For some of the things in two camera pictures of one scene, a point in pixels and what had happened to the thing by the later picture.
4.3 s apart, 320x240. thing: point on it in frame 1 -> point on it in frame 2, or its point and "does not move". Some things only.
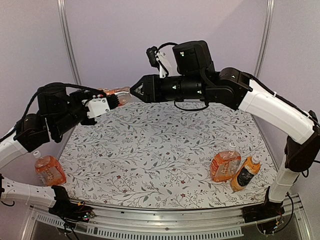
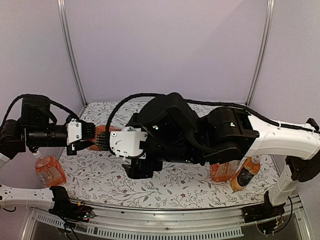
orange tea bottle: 123,93 -> 99,129
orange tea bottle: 225,164 does not move
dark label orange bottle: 249,167 does not move
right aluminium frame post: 266,27 does not move
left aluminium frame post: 67,37 does not move
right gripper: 150,90 -> 137,167
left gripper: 88,94 -> 86,126
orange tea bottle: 48,170 does not move
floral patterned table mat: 154,153 does not move
